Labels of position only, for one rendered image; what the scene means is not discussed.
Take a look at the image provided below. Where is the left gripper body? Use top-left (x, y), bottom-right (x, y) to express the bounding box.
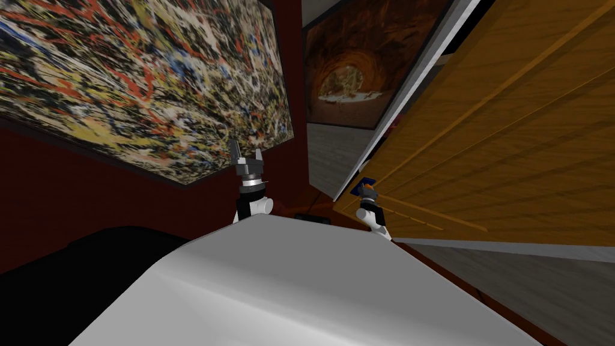
top-left (234, 157), bottom-right (267, 180)

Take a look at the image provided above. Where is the blue door handle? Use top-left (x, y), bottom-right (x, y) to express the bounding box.
top-left (350, 177), bottom-right (377, 196)

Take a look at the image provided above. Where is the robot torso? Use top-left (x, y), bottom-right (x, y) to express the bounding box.
top-left (68, 213), bottom-right (546, 346)

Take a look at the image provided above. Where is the colourful splatter painting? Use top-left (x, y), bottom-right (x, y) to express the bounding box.
top-left (0, 0), bottom-right (295, 187)

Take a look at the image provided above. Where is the orange cave painting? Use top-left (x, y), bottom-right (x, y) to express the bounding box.
top-left (303, 0), bottom-right (454, 131)

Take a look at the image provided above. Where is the brown wooden door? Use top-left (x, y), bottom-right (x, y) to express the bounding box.
top-left (333, 0), bottom-right (615, 264)

